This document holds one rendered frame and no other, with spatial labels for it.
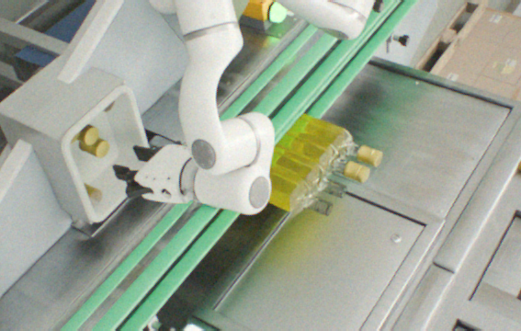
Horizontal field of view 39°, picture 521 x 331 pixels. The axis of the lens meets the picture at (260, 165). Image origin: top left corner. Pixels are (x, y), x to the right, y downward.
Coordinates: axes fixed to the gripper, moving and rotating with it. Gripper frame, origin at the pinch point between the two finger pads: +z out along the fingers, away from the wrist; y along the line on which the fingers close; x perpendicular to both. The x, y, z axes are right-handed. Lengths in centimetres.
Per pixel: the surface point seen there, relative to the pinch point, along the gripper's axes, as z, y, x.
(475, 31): 133, 408, -222
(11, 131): 15.9, -9.1, 11.5
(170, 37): 12.1, 28.6, 7.7
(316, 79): -2, 51, -16
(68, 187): 8.3, -8.9, 0.1
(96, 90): 5.0, 3.2, 12.8
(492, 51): 113, 391, -228
